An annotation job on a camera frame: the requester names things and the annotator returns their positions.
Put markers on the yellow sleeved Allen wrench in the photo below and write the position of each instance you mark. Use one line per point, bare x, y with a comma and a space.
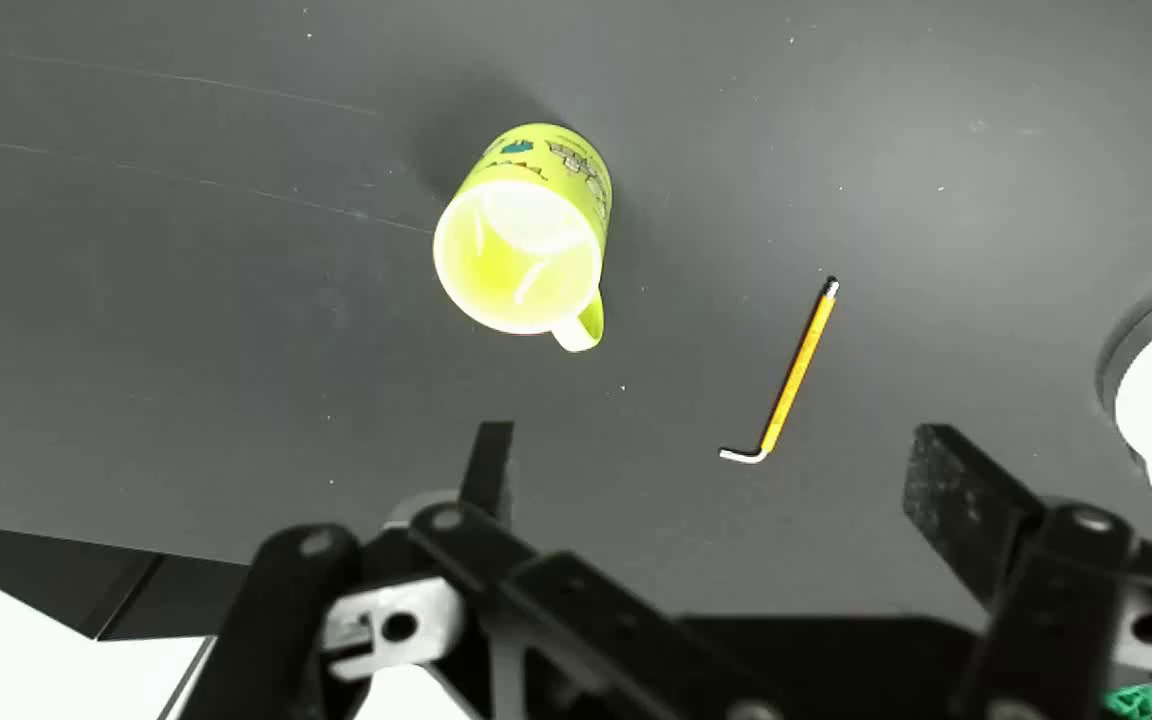
796, 375

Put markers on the white flat sheet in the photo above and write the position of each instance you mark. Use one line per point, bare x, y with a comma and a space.
30, 654

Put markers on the yellow green mug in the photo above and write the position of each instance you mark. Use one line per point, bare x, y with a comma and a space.
522, 240

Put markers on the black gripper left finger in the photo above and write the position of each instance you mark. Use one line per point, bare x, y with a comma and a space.
551, 601

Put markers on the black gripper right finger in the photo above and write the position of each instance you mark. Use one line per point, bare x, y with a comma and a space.
1050, 601

